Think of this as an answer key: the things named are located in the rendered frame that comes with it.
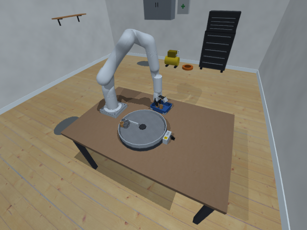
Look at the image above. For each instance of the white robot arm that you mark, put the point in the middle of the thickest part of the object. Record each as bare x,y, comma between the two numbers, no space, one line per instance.
105,76

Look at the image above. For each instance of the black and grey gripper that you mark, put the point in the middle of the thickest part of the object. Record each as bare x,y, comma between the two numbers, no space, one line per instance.
157,98

